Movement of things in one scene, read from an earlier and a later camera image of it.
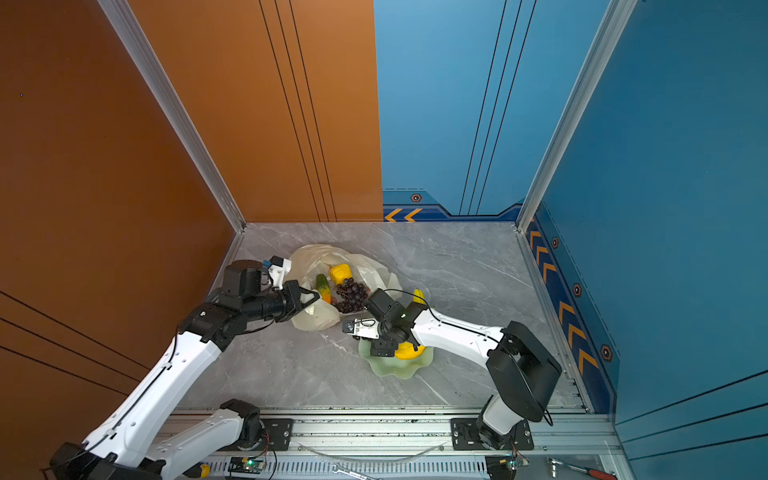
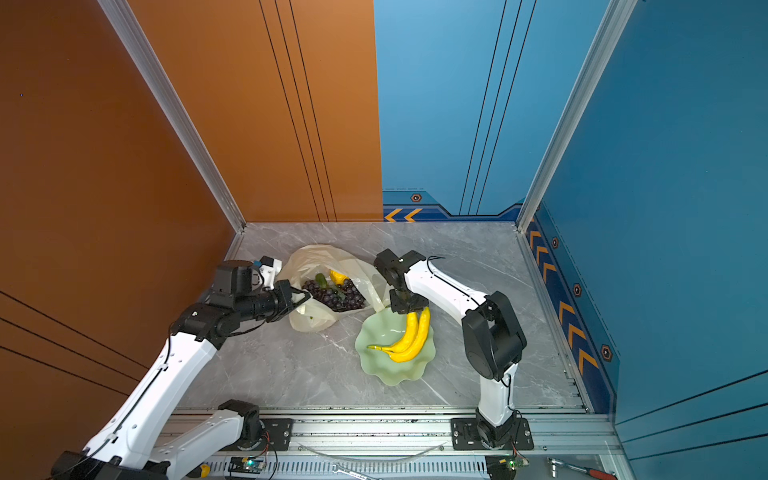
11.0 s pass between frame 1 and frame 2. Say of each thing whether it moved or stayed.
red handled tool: stayed
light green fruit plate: stayed
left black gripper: stayed
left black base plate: stayed
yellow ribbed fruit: moved
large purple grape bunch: moved
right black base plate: stayed
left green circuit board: stayed
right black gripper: moved
